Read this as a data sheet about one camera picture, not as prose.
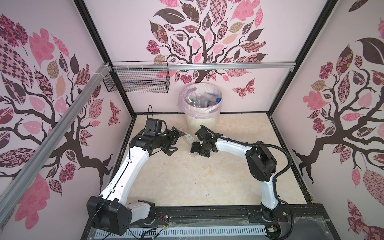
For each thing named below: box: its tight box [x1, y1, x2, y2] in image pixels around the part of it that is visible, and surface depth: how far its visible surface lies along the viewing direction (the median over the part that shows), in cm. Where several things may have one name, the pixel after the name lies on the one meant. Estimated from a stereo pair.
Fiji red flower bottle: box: [206, 92, 222, 103], surface depth 101 cm
